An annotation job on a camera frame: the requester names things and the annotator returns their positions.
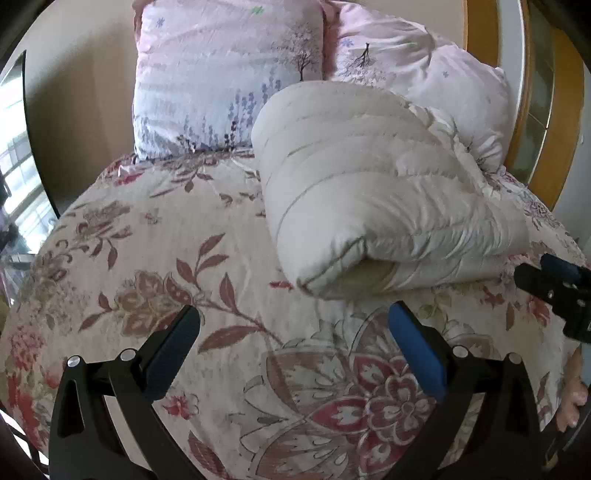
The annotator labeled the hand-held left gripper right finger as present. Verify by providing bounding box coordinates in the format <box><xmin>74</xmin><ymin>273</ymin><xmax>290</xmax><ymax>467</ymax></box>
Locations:
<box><xmin>389</xmin><ymin>302</ymin><xmax>546</xmax><ymax>480</ymax></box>

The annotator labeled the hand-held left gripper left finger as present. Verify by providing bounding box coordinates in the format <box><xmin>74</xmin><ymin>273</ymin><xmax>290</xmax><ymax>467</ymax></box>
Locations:
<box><xmin>50</xmin><ymin>305</ymin><xmax>201</xmax><ymax>480</ymax></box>

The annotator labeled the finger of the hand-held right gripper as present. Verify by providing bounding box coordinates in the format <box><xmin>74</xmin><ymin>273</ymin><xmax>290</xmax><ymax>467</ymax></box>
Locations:
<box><xmin>514</xmin><ymin>265</ymin><xmax>591</xmax><ymax>343</ymax></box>
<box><xmin>540</xmin><ymin>253</ymin><xmax>591</xmax><ymax>284</ymax></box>

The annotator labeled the cream quilted duvet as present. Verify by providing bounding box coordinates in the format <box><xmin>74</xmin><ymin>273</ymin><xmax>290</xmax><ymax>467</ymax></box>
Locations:
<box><xmin>252</xmin><ymin>80</ymin><xmax>530</xmax><ymax>302</ymax></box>

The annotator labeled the person's right hand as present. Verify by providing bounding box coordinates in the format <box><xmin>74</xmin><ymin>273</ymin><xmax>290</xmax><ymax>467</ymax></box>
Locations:
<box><xmin>553</xmin><ymin>346</ymin><xmax>591</xmax><ymax>430</ymax></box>

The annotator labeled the floral bedspread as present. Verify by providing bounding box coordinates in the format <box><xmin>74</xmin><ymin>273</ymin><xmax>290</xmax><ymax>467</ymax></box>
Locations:
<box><xmin>0</xmin><ymin>151</ymin><xmax>591</xmax><ymax>480</ymax></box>

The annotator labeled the wooden headboard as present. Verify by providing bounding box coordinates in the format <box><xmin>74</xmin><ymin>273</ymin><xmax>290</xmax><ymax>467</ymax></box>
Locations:
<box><xmin>465</xmin><ymin>0</ymin><xmax>583</xmax><ymax>210</ymax></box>

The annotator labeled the pale pink pillow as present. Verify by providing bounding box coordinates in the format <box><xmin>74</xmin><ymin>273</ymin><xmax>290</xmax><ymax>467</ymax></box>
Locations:
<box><xmin>322</xmin><ymin>0</ymin><xmax>516</xmax><ymax>174</ymax></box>

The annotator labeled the lavender print pillow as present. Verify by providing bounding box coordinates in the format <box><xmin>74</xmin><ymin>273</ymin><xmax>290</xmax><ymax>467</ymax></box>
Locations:
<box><xmin>132</xmin><ymin>0</ymin><xmax>325</xmax><ymax>162</ymax></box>

